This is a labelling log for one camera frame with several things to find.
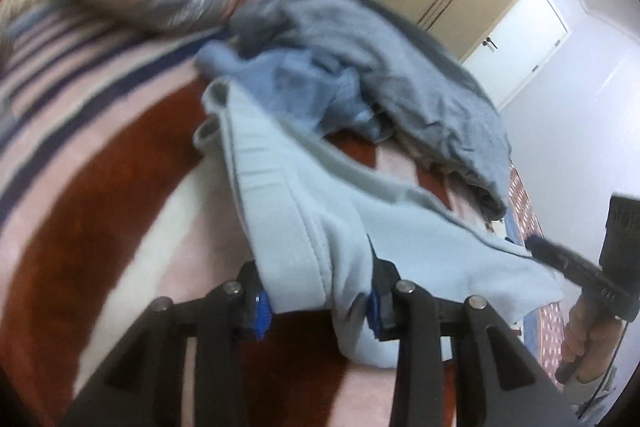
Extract person's right forearm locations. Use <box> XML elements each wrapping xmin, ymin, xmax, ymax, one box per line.
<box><xmin>570</xmin><ymin>369</ymin><xmax>618</xmax><ymax>413</ymax></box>

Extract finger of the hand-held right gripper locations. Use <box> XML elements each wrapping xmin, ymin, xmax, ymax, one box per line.
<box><xmin>524</xmin><ymin>234</ymin><xmax>603</xmax><ymax>290</ymax></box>

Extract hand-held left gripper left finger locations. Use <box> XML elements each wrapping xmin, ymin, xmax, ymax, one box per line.
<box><xmin>60</xmin><ymin>262</ymin><xmax>273</xmax><ymax>427</ymax></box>

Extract person's right hand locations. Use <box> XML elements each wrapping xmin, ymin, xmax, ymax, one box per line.
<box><xmin>560</xmin><ymin>294</ymin><xmax>627</xmax><ymax>383</ymax></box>

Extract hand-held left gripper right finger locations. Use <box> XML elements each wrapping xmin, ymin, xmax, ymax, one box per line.
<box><xmin>366</xmin><ymin>234</ymin><xmax>581</xmax><ymax>427</ymax></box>

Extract striped dotted bed blanket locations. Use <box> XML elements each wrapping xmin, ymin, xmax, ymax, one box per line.
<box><xmin>0</xmin><ymin>0</ymin><xmax>566</xmax><ymax>427</ymax></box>

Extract light blue pants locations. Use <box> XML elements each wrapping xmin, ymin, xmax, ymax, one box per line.
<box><xmin>192</xmin><ymin>82</ymin><xmax>571</xmax><ymax>368</ymax></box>

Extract grey-blue crumpled cloth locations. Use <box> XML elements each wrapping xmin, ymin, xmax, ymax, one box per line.
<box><xmin>230</xmin><ymin>0</ymin><xmax>513</xmax><ymax>220</ymax></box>

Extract white door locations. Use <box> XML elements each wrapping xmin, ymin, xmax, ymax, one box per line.
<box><xmin>462</xmin><ymin>0</ymin><xmax>571</xmax><ymax>108</ymax></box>

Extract black cable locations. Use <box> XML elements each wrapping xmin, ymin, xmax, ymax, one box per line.
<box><xmin>580</xmin><ymin>322</ymin><xmax>632</xmax><ymax>419</ymax></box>

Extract blue cloth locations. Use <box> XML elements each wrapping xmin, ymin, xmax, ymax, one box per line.
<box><xmin>195</xmin><ymin>42</ymin><xmax>396</xmax><ymax>142</ymax></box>

